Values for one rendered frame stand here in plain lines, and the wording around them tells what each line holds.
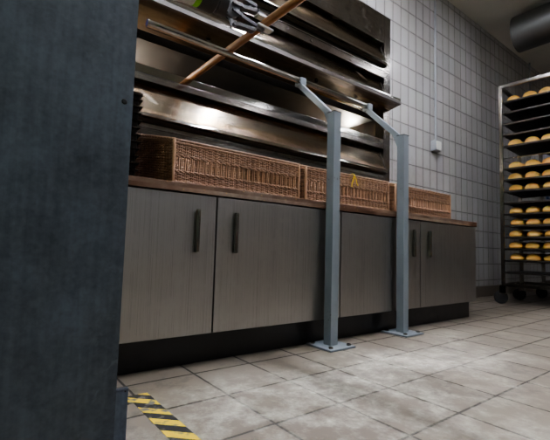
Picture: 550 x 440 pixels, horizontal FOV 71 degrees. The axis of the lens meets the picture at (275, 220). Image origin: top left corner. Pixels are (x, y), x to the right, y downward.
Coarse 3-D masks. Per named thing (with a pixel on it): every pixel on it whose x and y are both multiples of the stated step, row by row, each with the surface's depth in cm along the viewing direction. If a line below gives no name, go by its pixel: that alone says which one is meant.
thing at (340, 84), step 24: (144, 0) 160; (144, 24) 174; (168, 24) 175; (192, 24) 176; (216, 24) 178; (192, 48) 192; (240, 48) 194; (264, 48) 196; (264, 72) 217; (288, 72) 218; (312, 72) 220; (360, 96) 250; (384, 96) 254
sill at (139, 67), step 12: (144, 72) 172; (156, 72) 175; (168, 72) 179; (192, 84) 186; (204, 84) 190; (228, 96) 198; (240, 96) 202; (264, 108) 212; (276, 108) 217; (312, 120) 233; (348, 132) 253; (360, 132) 260
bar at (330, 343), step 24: (216, 48) 152; (312, 96) 171; (336, 96) 193; (336, 120) 159; (336, 144) 158; (408, 144) 189; (336, 168) 157; (408, 168) 188; (336, 192) 157; (408, 192) 187; (336, 216) 156; (408, 216) 186; (336, 240) 156; (408, 240) 186; (336, 264) 155; (408, 264) 185; (336, 288) 154; (408, 288) 184; (336, 312) 154; (408, 312) 183; (336, 336) 153; (408, 336) 174
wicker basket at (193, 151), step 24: (144, 144) 150; (168, 144) 130; (192, 144) 130; (144, 168) 148; (168, 168) 129; (192, 168) 130; (216, 168) 185; (240, 168) 194; (264, 168) 148; (288, 168) 156; (264, 192) 148; (288, 192) 155
